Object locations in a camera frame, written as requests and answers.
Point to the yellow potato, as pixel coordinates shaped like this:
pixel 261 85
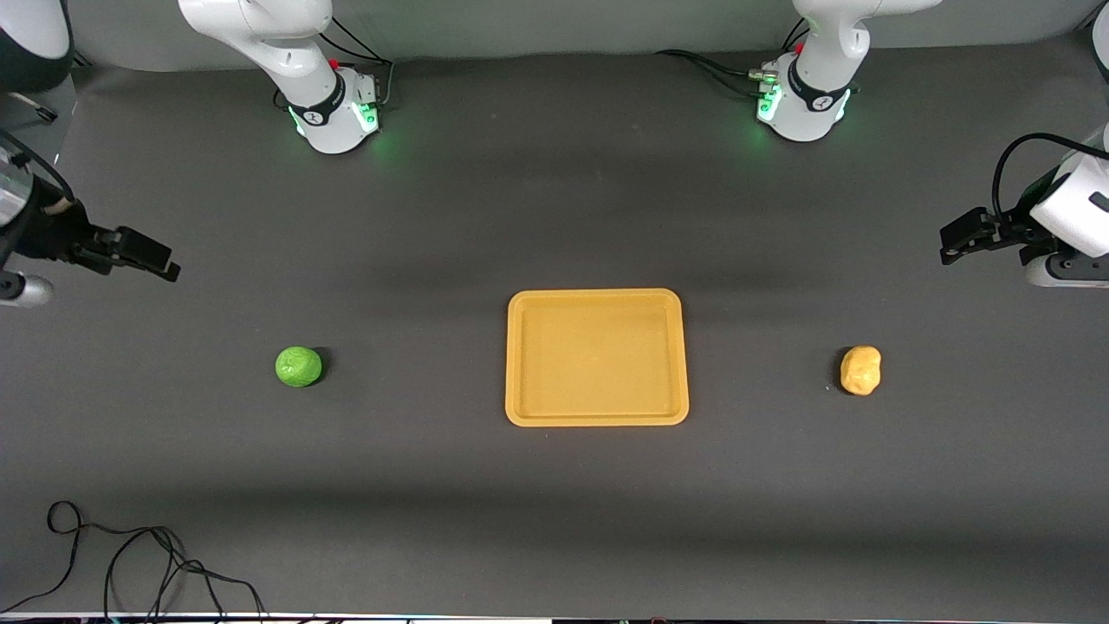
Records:
pixel 860 370

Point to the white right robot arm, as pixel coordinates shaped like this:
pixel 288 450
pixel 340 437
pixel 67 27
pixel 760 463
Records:
pixel 314 87

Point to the green apple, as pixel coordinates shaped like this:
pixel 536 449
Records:
pixel 298 367

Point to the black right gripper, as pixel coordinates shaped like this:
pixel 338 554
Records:
pixel 54 236

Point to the yellow plastic tray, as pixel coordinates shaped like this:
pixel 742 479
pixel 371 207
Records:
pixel 596 357

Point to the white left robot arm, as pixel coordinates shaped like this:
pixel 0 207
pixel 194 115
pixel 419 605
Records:
pixel 814 97

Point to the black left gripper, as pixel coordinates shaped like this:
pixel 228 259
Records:
pixel 1015 227

